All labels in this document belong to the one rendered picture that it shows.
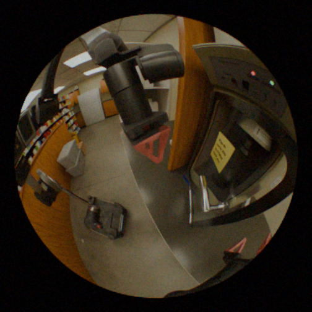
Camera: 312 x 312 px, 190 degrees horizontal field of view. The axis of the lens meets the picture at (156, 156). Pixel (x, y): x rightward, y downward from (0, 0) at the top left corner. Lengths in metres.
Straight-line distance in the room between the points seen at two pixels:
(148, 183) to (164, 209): 0.17
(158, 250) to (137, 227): 0.48
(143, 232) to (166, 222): 0.98
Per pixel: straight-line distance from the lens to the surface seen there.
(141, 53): 0.17
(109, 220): 1.26
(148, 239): 1.40
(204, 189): 0.20
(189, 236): 0.47
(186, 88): 0.31
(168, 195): 0.46
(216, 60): 0.25
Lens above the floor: 1.37
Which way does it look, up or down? 46 degrees down
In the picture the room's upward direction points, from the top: straight up
